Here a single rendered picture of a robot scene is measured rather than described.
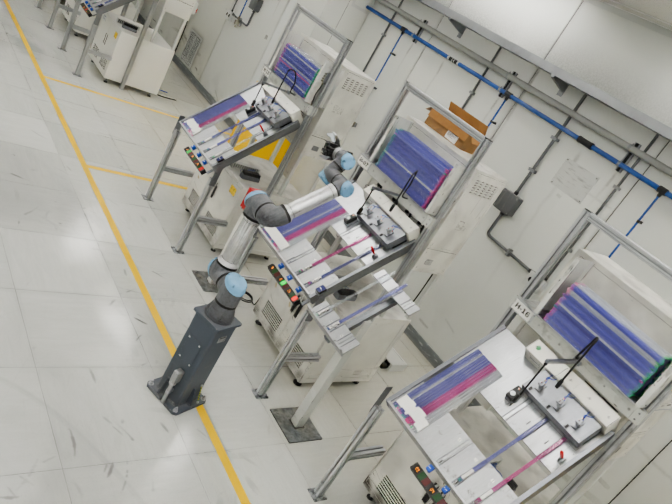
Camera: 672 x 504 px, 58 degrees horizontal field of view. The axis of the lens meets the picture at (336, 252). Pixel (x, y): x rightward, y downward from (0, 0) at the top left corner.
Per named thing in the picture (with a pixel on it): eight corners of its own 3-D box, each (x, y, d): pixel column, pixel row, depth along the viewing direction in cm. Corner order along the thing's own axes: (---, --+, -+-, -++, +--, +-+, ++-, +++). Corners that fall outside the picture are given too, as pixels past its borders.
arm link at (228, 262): (212, 291, 301) (263, 200, 283) (201, 272, 311) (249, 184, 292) (232, 293, 310) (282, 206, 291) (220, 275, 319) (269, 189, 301)
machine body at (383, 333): (294, 390, 381) (342, 315, 359) (248, 317, 425) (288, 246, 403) (364, 387, 425) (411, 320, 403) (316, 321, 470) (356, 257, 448)
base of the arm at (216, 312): (218, 328, 296) (226, 312, 293) (198, 308, 302) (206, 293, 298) (238, 322, 309) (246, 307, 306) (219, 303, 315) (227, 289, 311)
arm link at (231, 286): (221, 307, 294) (233, 285, 289) (211, 290, 302) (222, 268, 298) (241, 309, 302) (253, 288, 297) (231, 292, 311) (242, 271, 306)
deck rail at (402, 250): (311, 304, 338) (310, 297, 333) (310, 302, 339) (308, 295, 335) (416, 248, 357) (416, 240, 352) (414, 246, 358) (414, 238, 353)
